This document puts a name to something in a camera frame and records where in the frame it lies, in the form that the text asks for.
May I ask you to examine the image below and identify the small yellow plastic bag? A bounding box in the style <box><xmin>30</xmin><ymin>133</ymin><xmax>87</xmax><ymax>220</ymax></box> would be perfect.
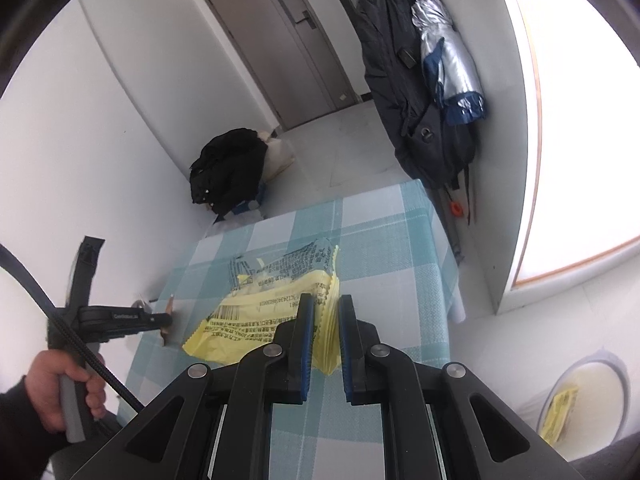
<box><xmin>538</xmin><ymin>386</ymin><xmax>579</xmax><ymax>446</ymax></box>

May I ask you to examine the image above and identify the large yellow plastic bag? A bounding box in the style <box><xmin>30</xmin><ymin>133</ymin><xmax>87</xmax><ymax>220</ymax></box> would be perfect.
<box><xmin>182</xmin><ymin>238</ymin><xmax>341</xmax><ymax>375</ymax></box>

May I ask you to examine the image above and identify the brown sachet white print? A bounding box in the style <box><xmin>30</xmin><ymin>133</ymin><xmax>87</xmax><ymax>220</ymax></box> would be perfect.
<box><xmin>160</xmin><ymin>295</ymin><xmax>182</xmax><ymax>347</ymax></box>

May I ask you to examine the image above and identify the blue checkered tablecloth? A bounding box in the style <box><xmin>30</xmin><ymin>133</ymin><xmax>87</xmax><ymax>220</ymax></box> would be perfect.
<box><xmin>126</xmin><ymin>181</ymin><xmax>464</xmax><ymax>479</ymax></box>

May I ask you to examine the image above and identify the black bag on floor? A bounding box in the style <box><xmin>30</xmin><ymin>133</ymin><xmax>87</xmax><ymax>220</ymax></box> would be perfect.
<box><xmin>189</xmin><ymin>128</ymin><xmax>268</xmax><ymax>216</ymax></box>

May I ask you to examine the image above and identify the person's left hand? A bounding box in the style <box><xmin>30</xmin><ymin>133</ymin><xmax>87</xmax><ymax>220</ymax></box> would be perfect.
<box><xmin>24</xmin><ymin>349</ymin><xmax>106</xmax><ymax>434</ymax></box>

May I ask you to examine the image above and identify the silver blue folded umbrella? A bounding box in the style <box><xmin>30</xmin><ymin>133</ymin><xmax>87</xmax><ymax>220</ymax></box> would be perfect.
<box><xmin>411</xmin><ymin>0</ymin><xmax>487</xmax><ymax>126</ymax></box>

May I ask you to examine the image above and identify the grey door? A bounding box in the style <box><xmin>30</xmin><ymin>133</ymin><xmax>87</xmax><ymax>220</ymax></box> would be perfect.
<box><xmin>206</xmin><ymin>0</ymin><xmax>357</xmax><ymax>129</ymax></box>

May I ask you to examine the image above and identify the black framed glass door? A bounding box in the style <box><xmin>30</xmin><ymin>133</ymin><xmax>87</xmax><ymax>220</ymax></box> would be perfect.
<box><xmin>428</xmin><ymin>166</ymin><xmax>474</xmax><ymax>264</ymax></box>

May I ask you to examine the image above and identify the white wardrobe gold trim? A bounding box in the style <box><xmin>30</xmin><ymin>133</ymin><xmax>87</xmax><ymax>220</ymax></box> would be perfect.
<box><xmin>442</xmin><ymin>0</ymin><xmax>639</xmax><ymax>313</ymax></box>

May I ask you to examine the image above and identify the white trash bin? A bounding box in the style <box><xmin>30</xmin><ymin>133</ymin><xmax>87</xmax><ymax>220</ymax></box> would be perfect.
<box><xmin>518</xmin><ymin>350</ymin><xmax>630</xmax><ymax>462</ymax></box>

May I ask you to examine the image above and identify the beige bag on floor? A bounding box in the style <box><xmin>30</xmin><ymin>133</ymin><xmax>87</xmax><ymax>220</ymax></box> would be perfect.
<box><xmin>258</xmin><ymin>131</ymin><xmax>295</xmax><ymax>183</ymax></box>

